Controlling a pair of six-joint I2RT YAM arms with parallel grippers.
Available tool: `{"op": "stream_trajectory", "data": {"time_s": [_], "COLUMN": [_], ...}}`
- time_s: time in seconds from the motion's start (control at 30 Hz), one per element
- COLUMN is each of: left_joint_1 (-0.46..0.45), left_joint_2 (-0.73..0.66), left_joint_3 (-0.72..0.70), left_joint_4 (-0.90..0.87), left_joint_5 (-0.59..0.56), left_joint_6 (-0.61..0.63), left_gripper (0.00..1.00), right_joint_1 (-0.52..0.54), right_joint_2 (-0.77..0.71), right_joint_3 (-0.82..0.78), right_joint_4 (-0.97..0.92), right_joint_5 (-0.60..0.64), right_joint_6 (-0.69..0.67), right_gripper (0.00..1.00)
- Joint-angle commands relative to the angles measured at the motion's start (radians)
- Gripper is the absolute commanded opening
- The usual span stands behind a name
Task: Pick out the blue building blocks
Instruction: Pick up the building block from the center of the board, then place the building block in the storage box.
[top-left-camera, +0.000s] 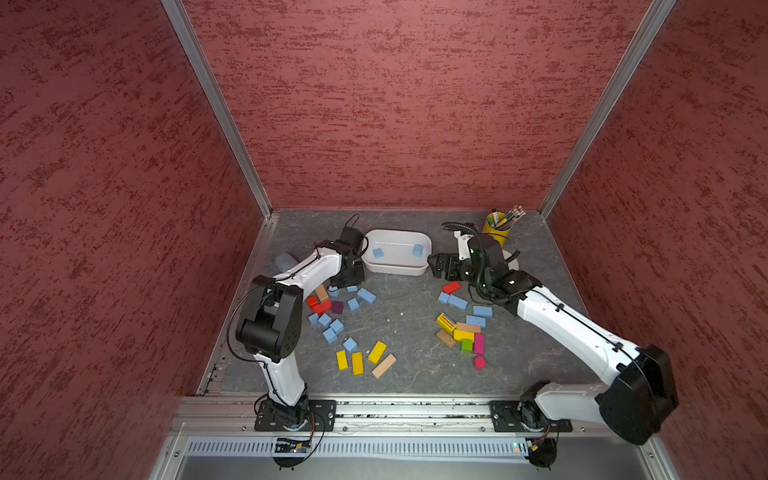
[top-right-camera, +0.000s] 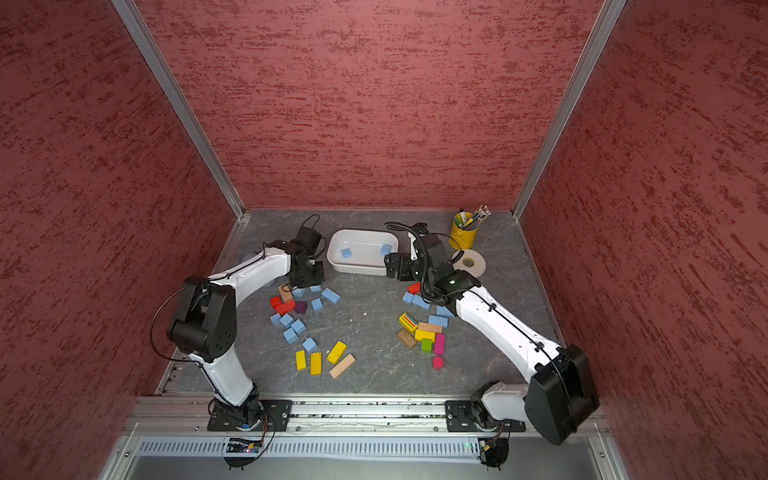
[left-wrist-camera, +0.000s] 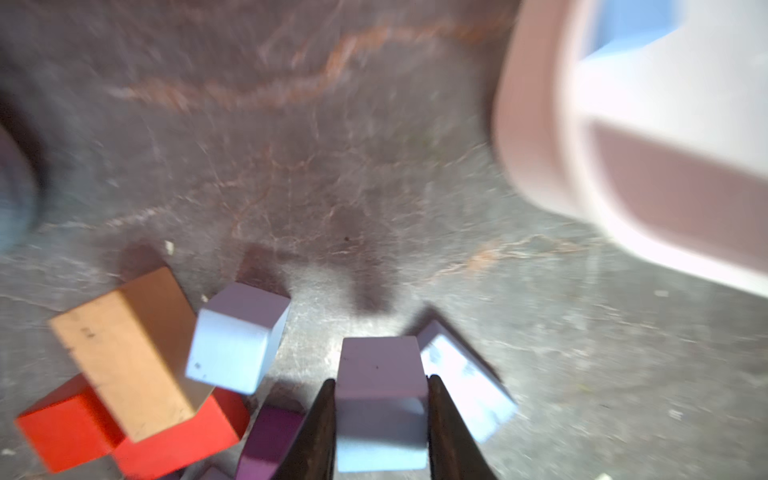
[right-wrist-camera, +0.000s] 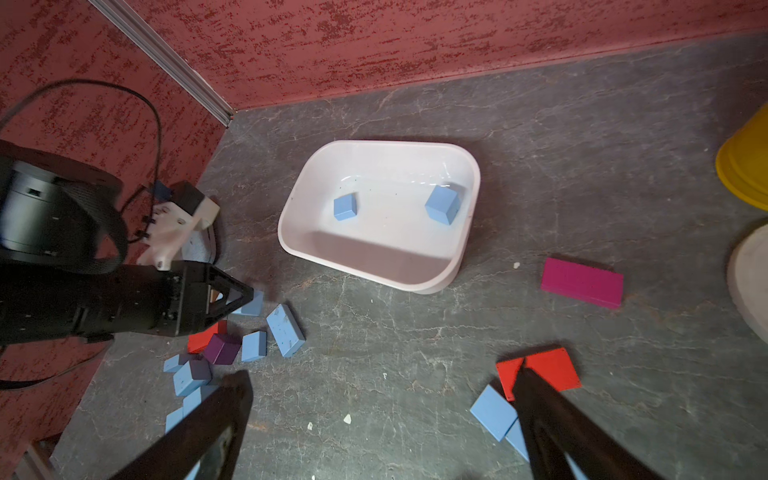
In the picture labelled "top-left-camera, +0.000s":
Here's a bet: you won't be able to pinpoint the long tan wooden block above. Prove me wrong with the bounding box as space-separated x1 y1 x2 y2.
372 354 396 379

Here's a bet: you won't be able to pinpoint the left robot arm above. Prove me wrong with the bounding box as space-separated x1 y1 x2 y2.
233 227 368 427

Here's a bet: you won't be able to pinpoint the yellow long block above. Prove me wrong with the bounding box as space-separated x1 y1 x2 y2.
368 341 387 365

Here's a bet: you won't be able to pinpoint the long blue block left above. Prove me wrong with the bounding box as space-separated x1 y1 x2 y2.
357 288 377 304

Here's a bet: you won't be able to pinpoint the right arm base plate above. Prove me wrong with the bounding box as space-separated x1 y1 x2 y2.
488 400 573 435

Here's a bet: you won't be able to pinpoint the long blue block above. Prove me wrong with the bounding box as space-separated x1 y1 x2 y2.
447 295 468 311
357 288 377 304

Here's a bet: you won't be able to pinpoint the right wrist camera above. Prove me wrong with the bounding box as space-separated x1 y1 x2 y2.
454 231 473 261

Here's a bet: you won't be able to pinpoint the green cube block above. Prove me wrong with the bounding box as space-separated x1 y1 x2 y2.
461 339 474 354

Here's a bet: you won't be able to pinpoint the long blue block right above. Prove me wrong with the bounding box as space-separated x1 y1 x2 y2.
447 295 468 311

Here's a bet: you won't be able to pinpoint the red block right cluster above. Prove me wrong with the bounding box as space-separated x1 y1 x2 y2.
442 281 462 295

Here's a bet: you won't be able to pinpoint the striped yellow block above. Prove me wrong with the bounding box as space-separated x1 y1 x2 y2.
436 313 456 335

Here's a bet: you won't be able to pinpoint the white plastic tray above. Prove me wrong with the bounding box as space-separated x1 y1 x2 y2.
363 229 432 276

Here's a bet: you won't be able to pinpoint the pens in can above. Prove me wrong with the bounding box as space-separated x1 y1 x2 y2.
486 205 526 231

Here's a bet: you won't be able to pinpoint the tan wooden block left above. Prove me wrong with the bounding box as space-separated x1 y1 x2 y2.
315 285 329 303

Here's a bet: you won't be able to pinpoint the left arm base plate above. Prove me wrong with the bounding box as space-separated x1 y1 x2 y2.
254 399 338 433

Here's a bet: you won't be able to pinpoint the brown wooden block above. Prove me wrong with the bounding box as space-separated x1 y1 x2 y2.
436 330 457 349

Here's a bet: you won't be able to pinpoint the yellow pen holder can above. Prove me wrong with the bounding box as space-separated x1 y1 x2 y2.
482 210 511 246

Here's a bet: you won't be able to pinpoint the long red block left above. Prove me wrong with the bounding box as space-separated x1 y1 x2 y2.
312 300 333 315

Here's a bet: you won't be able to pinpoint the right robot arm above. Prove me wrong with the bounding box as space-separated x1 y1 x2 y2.
428 222 679 445

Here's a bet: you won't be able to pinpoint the white tape roll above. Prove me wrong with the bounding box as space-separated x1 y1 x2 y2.
502 248 520 271

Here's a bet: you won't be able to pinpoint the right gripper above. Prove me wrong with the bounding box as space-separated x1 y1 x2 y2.
427 252 490 289

